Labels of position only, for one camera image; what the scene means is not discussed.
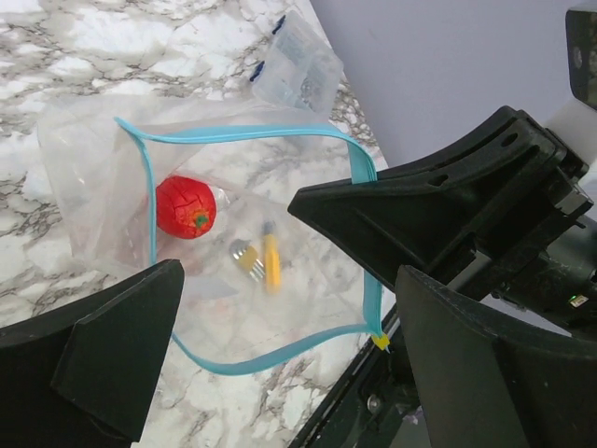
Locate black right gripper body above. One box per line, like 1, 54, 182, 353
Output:
442, 106, 596, 327

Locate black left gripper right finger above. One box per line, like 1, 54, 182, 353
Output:
396, 266, 596, 447

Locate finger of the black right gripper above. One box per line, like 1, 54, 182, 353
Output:
288, 179, 480, 300
373, 106, 560, 187

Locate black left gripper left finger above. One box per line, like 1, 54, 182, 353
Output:
1, 259, 185, 447

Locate red tomato toy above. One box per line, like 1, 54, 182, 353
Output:
156, 175, 216, 240

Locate clear zip top bag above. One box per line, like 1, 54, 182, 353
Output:
37, 94, 388, 375

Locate yellow hex key set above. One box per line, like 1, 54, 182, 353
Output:
229, 239, 265, 282

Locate clear plastic screw box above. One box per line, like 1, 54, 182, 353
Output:
249, 11, 343, 118

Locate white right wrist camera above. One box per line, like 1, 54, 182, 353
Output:
547, 1, 596, 144

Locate yellow handled screwdriver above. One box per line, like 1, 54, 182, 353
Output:
262, 221, 282, 294

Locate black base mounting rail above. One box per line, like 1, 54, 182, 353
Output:
288, 307, 420, 448

